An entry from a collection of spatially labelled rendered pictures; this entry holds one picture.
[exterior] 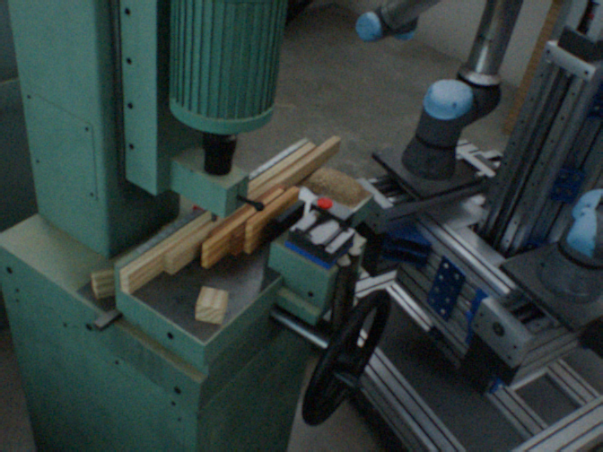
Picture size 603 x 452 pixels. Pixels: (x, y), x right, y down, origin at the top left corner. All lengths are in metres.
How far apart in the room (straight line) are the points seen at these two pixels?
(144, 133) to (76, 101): 0.13
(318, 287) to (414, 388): 0.89
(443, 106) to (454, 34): 3.04
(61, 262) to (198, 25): 0.63
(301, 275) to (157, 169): 0.33
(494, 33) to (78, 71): 1.02
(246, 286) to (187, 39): 0.46
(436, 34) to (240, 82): 3.82
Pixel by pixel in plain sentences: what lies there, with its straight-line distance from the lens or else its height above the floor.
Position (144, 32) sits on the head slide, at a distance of 1.09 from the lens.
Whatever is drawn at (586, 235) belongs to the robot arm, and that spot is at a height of 1.13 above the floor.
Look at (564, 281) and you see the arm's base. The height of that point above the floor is 0.86.
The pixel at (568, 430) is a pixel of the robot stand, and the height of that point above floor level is 0.23.
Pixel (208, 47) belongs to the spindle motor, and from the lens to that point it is 0.99.
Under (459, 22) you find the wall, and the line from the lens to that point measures 4.67.
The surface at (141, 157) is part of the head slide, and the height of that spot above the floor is 1.07.
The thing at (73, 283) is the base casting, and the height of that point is 0.80.
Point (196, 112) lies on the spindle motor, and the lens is 1.04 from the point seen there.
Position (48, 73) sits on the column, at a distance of 1.26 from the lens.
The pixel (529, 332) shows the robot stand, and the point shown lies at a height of 0.77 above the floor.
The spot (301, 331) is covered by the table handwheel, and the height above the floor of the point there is 0.82.
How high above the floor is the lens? 1.75
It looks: 39 degrees down
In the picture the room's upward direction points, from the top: 10 degrees clockwise
